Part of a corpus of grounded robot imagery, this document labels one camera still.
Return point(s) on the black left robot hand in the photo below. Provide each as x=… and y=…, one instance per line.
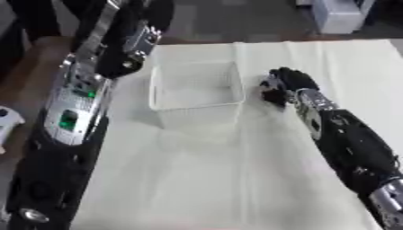
x=118, y=64

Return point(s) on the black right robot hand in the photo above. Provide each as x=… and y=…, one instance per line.
x=295, y=79

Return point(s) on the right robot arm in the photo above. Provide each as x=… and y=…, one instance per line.
x=357, y=149

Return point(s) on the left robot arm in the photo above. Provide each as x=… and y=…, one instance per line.
x=73, y=119

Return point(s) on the white box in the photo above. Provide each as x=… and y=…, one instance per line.
x=341, y=16

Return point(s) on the white mesh basket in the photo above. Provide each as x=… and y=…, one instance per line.
x=197, y=115

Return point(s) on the white device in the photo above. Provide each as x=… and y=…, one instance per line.
x=8, y=119

